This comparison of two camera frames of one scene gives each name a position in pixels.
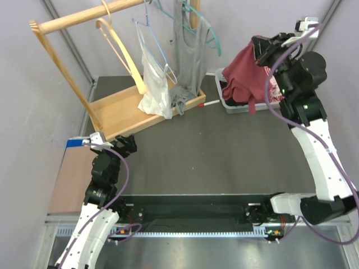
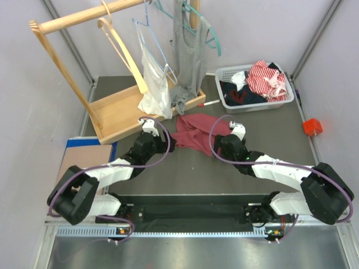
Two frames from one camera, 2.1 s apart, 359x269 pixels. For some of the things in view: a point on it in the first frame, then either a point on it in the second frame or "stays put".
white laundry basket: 244,109 stays put
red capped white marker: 203,105 stays put
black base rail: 198,213 stays put
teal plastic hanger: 187,7 stays put
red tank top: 244,79 → 193,130
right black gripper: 270,45 → 219,144
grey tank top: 189,59 stays put
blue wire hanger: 147,24 stays put
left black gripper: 129,145 → 163,145
